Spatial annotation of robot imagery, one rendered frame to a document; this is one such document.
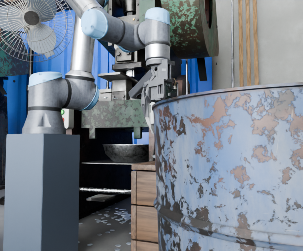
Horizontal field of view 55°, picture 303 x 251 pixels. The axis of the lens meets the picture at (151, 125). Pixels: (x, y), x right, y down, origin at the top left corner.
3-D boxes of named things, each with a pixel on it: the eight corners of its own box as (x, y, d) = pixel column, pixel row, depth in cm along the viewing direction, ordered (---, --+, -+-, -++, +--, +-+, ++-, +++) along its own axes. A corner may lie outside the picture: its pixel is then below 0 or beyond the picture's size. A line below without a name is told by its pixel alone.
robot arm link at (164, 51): (139, 47, 86) (157, 53, 92) (139, 62, 86) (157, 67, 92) (159, 42, 81) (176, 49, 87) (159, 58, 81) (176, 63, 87)
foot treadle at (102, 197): (104, 211, 131) (104, 199, 131) (84, 209, 134) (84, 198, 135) (147, 190, 187) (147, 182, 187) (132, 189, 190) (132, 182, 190)
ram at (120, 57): (134, 59, 164) (135, 8, 165) (110, 62, 168) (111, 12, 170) (145, 66, 180) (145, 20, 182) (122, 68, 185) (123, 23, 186)
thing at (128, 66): (142, 70, 167) (142, 61, 168) (110, 73, 174) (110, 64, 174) (151, 76, 183) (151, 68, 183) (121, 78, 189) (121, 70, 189)
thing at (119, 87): (121, 97, 146) (121, 70, 147) (96, 98, 150) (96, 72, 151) (138, 103, 170) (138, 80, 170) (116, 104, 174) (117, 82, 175)
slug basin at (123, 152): (148, 163, 153) (148, 144, 154) (91, 162, 164) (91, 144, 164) (165, 160, 185) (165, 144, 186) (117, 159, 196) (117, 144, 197)
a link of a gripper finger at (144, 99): (144, 116, 83) (144, 85, 83) (140, 116, 84) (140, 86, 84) (155, 117, 86) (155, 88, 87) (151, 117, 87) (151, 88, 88)
